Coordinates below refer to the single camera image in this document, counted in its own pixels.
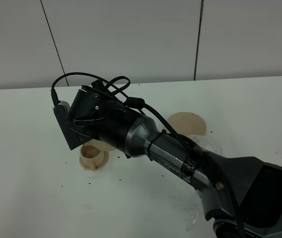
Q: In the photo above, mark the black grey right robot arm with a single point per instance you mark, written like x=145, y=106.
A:
x=243, y=195

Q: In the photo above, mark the round beige teapot saucer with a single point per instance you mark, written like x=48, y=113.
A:
x=187, y=124

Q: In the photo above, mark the far beige cup saucer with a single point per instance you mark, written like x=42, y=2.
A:
x=100, y=145

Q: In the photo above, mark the beige cup saucer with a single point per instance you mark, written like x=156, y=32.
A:
x=100, y=145
x=103, y=158

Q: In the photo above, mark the near beige teacup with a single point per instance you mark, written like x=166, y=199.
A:
x=89, y=149

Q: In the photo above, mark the near beige cup saucer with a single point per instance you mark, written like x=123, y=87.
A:
x=103, y=158

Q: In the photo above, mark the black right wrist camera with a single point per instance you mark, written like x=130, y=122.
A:
x=73, y=138

